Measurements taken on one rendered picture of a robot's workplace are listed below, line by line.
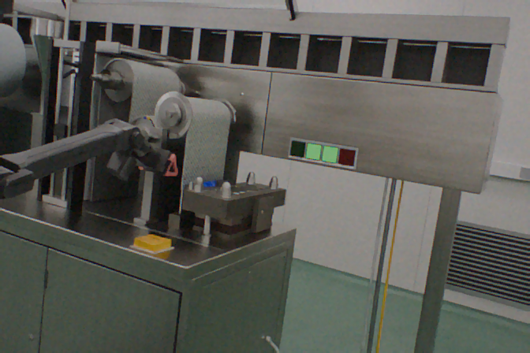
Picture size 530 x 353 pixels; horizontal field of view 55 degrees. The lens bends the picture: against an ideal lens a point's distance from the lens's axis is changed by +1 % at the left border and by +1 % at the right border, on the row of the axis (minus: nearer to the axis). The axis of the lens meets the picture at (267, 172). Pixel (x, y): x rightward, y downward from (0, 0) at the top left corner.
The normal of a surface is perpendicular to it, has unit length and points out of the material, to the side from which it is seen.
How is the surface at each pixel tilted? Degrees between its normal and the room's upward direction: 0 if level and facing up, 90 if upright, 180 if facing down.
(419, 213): 90
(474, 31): 90
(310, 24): 90
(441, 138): 90
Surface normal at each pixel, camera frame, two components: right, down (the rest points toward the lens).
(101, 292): -0.47, 0.06
